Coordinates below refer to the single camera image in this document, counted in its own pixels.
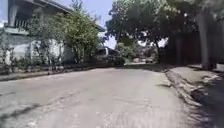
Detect grey concrete road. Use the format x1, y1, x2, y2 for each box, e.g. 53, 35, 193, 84
0, 64, 214, 128

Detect leafy green tree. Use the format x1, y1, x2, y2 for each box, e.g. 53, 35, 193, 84
49, 1, 103, 64

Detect large shady trees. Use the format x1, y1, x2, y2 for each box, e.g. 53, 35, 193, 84
105, 0, 224, 64

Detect low kerb strip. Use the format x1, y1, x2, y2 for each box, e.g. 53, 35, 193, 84
0, 65, 101, 83

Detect row of bushes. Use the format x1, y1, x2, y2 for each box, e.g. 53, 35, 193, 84
0, 49, 101, 75

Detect grey concrete sidewalk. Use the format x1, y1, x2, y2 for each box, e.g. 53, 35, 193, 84
165, 64, 224, 128

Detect tree trunk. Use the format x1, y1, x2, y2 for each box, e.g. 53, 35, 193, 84
195, 13, 218, 71

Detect pale two-storey building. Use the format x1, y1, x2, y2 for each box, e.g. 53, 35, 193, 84
0, 0, 107, 66

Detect dark wall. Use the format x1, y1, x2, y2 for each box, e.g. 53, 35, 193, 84
159, 31, 224, 66

